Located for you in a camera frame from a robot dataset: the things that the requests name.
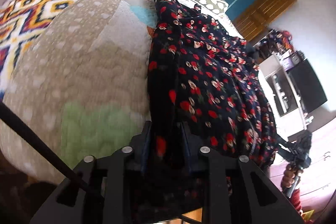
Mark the black red floral dress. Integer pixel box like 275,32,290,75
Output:
147,0,276,172

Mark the red sleeve right forearm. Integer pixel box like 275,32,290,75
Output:
289,189,303,215

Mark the person's right hand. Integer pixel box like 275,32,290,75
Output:
281,164,303,190

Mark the white tv cabinet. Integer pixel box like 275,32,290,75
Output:
259,54,308,142

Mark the black television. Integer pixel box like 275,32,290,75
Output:
288,59,327,113

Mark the beige dotted quilted bedspread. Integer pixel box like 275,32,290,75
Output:
3,0,157,168

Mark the wooden door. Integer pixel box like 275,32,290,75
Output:
225,0,296,42

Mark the geometric patterned plush blanket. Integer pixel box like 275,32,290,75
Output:
1,0,78,98

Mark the black cable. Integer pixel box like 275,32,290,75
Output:
0,101,90,191

